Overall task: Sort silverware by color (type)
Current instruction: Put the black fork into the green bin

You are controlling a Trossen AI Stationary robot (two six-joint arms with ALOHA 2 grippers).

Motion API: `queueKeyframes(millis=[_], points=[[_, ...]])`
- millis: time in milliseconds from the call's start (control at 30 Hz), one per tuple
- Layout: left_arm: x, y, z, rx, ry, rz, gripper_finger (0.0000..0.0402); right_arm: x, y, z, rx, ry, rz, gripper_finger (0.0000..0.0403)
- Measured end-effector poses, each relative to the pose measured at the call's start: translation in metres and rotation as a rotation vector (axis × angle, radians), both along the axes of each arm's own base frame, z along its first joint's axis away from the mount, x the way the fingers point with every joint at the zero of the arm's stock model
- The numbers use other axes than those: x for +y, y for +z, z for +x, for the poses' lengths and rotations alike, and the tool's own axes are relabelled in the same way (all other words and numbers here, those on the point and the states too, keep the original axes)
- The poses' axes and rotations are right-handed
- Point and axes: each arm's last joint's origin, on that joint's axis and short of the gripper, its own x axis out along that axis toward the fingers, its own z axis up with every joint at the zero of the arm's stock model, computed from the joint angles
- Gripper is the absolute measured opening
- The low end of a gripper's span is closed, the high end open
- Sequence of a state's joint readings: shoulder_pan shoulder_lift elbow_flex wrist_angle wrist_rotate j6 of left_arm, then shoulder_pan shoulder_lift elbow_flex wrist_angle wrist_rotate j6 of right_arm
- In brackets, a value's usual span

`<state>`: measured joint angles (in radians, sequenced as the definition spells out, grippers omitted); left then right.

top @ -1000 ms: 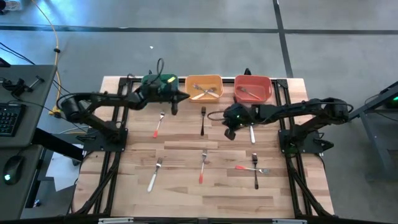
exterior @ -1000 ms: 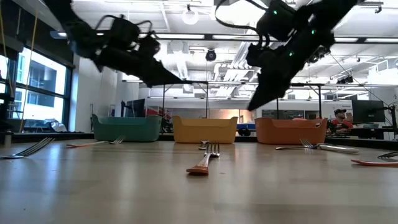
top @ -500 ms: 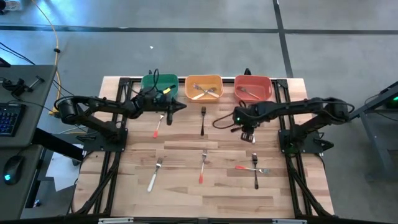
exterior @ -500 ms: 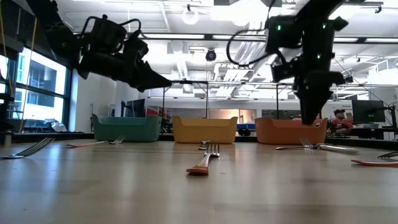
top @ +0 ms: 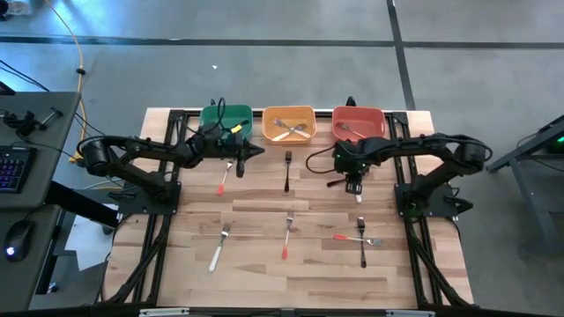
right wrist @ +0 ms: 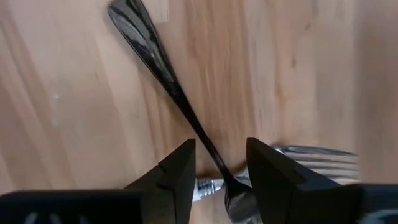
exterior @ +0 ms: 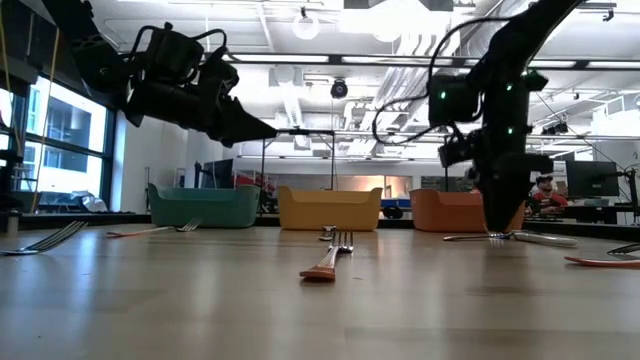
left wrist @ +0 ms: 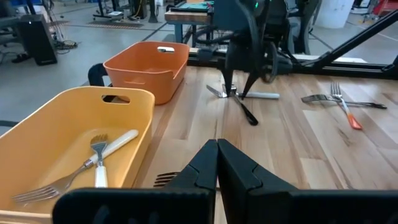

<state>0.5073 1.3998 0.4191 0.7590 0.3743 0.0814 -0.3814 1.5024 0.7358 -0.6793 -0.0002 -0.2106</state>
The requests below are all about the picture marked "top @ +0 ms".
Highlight grey desk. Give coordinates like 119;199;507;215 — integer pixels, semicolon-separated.
0;91;81;312

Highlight yellow cable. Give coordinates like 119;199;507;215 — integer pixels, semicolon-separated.
42;0;89;165

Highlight person's shoe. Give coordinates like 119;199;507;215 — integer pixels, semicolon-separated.
0;0;33;18

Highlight green plastic bin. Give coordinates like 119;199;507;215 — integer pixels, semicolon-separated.
198;104;254;144

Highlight black device green light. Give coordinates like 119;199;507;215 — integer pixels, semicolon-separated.
545;125;564;155

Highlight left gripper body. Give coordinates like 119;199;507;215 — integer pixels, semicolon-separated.
191;119;250;179

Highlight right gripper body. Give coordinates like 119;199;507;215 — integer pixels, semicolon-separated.
326;140;375;188

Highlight red handled fork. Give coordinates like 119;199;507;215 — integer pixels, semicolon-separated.
281;210;295;262
335;122;369;140
215;160;234;197
332;232;383;247

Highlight black floor cable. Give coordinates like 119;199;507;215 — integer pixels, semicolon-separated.
0;59;50;92

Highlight grey metal desk frame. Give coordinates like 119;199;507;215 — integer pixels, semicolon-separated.
486;114;564;256

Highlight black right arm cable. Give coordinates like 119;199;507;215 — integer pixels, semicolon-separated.
305;144;353;176

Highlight black computer mouse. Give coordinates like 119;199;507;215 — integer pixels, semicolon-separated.
3;219;36;263

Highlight black desk support beam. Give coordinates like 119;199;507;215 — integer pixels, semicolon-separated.
46;180;120;230

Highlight white paper sheet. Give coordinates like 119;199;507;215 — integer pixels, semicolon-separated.
64;214;116;272

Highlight black clamp tool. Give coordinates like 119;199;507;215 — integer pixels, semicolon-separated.
2;107;64;137

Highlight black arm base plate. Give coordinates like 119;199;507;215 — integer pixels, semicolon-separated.
117;181;182;216
394;182;475;219

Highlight orange plastic bin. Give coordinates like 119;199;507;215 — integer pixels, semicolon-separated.
330;106;387;144

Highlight black keyboard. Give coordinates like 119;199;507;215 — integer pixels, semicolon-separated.
0;146;39;194

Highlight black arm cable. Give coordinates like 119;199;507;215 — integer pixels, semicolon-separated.
210;96;227;133
305;144;353;176

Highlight black fork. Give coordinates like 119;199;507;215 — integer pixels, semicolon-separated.
284;150;293;194
356;216;367;269

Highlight yellow plastic bin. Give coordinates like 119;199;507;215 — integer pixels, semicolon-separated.
262;105;317;145

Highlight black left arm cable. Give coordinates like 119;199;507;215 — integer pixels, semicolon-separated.
210;96;227;133

